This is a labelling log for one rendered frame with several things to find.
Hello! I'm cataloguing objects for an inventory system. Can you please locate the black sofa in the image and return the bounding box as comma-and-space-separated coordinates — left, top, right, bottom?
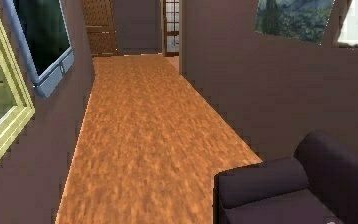
212, 130, 358, 224

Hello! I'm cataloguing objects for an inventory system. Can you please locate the brown glazed door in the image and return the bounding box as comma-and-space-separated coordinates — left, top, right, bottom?
161, 0, 181, 57

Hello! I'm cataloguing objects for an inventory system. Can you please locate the brown wooden door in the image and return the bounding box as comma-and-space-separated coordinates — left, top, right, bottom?
81, 0, 119, 57

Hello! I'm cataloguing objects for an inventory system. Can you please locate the yellow framed window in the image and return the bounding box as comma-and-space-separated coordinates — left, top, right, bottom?
0, 0, 36, 177

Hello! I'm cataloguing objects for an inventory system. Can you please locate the white window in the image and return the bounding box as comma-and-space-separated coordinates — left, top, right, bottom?
333, 0, 358, 49

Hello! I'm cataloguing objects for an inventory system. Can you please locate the green landscape wall picture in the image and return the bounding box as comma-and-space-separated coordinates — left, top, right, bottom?
253, 0, 336, 46

